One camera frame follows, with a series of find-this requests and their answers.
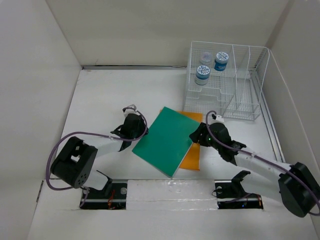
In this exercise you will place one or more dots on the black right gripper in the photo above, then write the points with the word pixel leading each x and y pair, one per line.
pixel 196 135

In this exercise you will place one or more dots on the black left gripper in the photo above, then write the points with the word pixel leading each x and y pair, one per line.
pixel 142 128

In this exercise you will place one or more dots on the green clip file folder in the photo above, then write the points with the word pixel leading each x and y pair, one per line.
pixel 167 142

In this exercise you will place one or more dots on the blue pin jar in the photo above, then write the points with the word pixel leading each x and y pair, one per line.
pixel 202 75
pixel 221 61

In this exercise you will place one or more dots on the clear paper clip jar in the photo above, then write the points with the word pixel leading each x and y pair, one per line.
pixel 206 58

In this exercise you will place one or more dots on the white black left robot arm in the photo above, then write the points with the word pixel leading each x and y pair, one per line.
pixel 71 161

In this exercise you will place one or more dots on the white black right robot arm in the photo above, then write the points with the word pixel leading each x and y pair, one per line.
pixel 293 185

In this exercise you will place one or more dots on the orange file folder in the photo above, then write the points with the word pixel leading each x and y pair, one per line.
pixel 191 160

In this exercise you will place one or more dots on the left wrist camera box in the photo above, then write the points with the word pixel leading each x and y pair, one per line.
pixel 131 109

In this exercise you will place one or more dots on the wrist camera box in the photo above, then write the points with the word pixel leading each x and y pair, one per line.
pixel 131 109
pixel 215 118

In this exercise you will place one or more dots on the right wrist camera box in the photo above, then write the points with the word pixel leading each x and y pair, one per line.
pixel 215 118

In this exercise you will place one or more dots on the white wire desk organizer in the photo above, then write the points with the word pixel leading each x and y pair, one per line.
pixel 234 93

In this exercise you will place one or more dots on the front mounting rail with wires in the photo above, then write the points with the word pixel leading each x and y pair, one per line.
pixel 171 195

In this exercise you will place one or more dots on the metal rail at back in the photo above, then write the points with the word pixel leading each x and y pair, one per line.
pixel 131 67

